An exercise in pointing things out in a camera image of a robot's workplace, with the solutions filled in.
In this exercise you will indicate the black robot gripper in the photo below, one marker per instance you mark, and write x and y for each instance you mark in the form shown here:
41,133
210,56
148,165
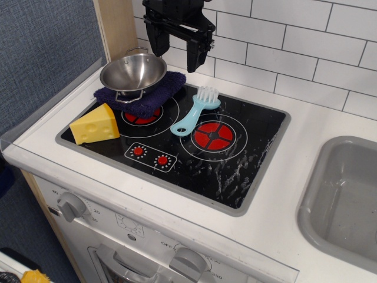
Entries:
184,20

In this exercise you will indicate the yellow toy cheese wedge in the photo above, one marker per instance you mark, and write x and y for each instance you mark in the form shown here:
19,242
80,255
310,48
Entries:
96,126

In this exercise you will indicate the light blue dish brush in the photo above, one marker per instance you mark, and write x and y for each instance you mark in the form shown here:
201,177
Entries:
207,98

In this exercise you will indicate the black toy stove top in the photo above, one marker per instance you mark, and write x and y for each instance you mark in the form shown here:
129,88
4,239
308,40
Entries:
219,164

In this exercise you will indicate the grey left oven knob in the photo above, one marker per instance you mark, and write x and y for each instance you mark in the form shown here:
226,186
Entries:
71,206

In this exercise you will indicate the grey oven knob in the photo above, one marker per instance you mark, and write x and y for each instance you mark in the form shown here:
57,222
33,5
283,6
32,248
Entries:
71,206
188,263

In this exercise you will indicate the grey right oven knob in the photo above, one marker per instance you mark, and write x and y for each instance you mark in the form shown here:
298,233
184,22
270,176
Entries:
188,263

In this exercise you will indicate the grey sink basin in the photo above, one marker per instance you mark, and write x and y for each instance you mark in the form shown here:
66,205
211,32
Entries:
338,212

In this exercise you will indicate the yellow object at bottom left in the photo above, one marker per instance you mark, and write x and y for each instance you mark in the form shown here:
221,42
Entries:
34,276

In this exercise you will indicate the stainless steel bowl with handles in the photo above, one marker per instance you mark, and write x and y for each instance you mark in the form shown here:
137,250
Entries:
133,76

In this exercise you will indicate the wooden side post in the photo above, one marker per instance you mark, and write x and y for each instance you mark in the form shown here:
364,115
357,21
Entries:
117,27

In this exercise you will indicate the silver oven door handle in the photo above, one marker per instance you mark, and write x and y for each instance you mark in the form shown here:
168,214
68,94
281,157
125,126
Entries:
116,272

